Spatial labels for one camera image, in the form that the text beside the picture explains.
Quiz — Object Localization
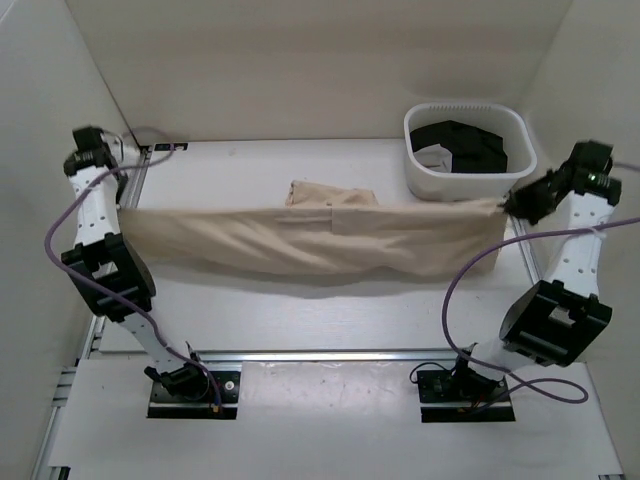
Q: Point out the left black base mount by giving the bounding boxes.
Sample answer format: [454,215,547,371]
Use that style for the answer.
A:
[144,364,241,420]

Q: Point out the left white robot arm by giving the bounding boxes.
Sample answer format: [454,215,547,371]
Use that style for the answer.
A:
[60,126,210,400]

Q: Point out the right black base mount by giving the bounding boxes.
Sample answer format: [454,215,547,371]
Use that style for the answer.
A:
[409,361,516,424]

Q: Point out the black trousers in basket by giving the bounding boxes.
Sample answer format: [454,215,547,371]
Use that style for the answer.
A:
[409,120,508,174]

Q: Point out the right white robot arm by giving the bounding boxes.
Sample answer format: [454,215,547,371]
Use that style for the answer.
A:
[449,140,622,400]

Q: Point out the white front cover plate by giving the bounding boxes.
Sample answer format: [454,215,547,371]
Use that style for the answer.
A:
[50,359,622,479]

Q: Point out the beige trousers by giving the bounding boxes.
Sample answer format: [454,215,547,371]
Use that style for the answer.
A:
[118,181,508,278]

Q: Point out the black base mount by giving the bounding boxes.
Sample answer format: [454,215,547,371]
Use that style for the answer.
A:
[409,361,516,424]
[144,364,241,420]

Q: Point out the white plastic basket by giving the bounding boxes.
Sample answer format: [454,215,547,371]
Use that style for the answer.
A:
[403,102,537,201]

